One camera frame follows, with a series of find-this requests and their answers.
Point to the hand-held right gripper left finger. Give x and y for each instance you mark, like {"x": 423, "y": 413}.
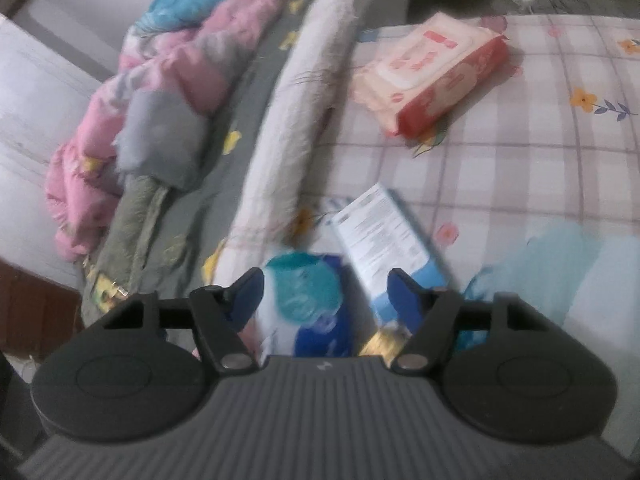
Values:
{"x": 247, "y": 295}

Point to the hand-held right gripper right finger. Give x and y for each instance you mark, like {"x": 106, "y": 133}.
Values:
{"x": 402, "y": 300}

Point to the blue teal soft packet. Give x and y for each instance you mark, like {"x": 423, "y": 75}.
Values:
{"x": 305, "y": 300}

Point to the pale translucent plastic bag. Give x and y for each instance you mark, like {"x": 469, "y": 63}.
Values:
{"x": 555, "y": 270}

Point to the small yellow packet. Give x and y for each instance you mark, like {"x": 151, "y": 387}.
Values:
{"x": 382, "y": 342}

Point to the white blue printed box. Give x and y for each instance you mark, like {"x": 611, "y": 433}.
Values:
{"x": 380, "y": 240}

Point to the grey sheet with yellow stars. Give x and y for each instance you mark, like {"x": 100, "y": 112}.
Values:
{"x": 210, "y": 175}

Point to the olive green patterned cloth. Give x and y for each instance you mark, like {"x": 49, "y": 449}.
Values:
{"x": 135, "y": 230}

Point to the plaid floral tablecloth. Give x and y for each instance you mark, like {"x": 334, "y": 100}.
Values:
{"x": 525, "y": 170}

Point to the beige frayed rolled mat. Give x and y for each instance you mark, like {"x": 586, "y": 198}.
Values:
{"x": 300, "y": 110}

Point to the brown wooden furniture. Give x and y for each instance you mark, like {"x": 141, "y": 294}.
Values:
{"x": 35, "y": 310}

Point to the pink wet wipes pack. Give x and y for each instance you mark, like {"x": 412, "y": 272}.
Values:
{"x": 430, "y": 75}

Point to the pink blue grey printed quilt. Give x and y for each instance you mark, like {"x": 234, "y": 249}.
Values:
{"x": 165, "y": 75}

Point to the white cabinet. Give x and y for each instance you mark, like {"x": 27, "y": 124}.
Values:
{"x": 40, "y": 125}

